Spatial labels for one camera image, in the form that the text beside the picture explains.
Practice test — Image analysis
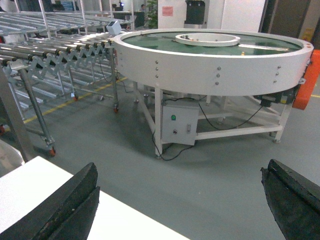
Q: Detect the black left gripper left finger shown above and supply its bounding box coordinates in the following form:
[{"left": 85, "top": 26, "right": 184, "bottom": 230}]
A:
[{"left": 0, "top": 162, "right": 100, "bottom": 240}]

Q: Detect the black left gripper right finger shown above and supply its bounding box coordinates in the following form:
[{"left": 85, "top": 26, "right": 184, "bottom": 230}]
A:
[{"left": 260, "top": 159, "right": 320, "bottom": 240}]

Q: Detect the orange motor cover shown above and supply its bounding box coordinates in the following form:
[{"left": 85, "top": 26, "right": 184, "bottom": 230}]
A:
[{"left": 292, "top": 49, "right": 320, "bottom": 110}]

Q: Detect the white round turntable conveyor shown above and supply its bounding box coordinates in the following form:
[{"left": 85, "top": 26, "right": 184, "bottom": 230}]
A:
[{"left": 113, "top": 28, "right": 314, "bottom": 157}]

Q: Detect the grey electrical control box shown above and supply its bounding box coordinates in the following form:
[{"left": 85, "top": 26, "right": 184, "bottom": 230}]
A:
[{"left": 161, "top": 99, "right": 200, "bottom": 146}]

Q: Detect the expandable steel roller conveyor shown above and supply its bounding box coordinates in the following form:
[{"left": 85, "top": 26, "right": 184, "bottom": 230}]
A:
[{"left": 0, "top": 12, "right": 127, "bottom": 157}]

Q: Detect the white small device box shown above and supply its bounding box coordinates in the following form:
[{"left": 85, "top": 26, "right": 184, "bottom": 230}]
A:
[{"left": 106, "top": 20, "right": 122, "bottom": 36}]

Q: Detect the black power cable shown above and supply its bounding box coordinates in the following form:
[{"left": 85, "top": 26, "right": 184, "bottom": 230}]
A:
[{"left": 151, "top": 97, "right": 266, "bottom": 161}]

